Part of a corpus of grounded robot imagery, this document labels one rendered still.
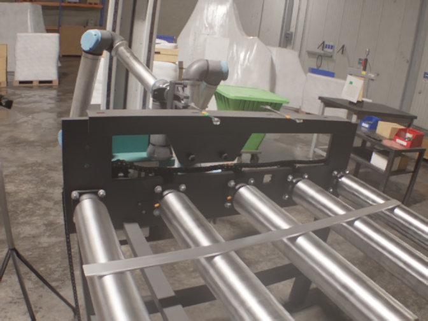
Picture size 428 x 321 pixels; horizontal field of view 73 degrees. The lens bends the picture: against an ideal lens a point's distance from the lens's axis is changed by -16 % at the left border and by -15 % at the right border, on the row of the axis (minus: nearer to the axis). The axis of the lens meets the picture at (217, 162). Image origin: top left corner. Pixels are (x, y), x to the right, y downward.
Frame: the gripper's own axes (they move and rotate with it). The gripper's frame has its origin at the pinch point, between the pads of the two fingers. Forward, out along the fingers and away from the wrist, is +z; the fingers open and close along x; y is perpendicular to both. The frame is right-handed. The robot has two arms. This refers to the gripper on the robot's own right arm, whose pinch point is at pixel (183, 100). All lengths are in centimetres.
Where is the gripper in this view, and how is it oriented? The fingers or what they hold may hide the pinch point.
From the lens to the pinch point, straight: 137.4
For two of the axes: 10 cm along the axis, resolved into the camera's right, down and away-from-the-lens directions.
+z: 4.5, 3.7, -8.1
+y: 8.8, -0.5, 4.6
